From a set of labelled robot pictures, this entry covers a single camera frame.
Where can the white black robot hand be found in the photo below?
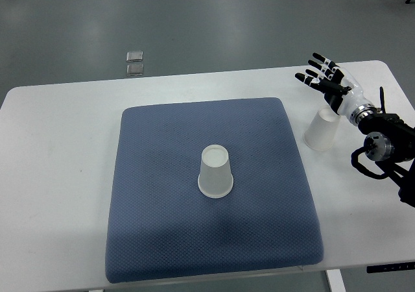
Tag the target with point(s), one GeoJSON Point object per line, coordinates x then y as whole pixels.
{"type": "Point", "coordinates": [341, 91]}

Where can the white paper cup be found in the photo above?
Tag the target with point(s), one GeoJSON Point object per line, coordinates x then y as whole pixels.
{"type": "Point", "coordinates": [320, 134]}
{"type": "Point", "coordinates": [215, 179]}

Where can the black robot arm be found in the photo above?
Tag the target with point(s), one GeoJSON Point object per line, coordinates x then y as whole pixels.
{"type": "Point", "coordinates": [389, 142]}

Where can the black table control panel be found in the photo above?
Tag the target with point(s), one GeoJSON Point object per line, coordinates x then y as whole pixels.
{"type": "Point", "coordinates": [392, 267]}

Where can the white table leg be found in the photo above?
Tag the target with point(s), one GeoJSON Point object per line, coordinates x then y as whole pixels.
{"type": "Point", "coordinates": [335, 281]}

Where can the lower metal floor plate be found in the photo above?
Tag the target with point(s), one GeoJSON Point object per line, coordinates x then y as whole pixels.
{"type": "Point", "coordinates": [133, 70]}

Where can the metal floor plate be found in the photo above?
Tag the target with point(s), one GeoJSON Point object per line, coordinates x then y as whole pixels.
{"type": "Point", "coordinates": [133, 70]}
{"type": "Point", "coordinates": [134, 56]}

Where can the upper metal floor plate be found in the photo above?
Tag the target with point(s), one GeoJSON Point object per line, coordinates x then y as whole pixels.
{"type": "Point", "coordinates": [134, 56]}

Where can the blue fabric cushion mat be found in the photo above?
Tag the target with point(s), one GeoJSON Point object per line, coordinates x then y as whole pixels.
{"type": "Point", "coordinates": [162, 226]}

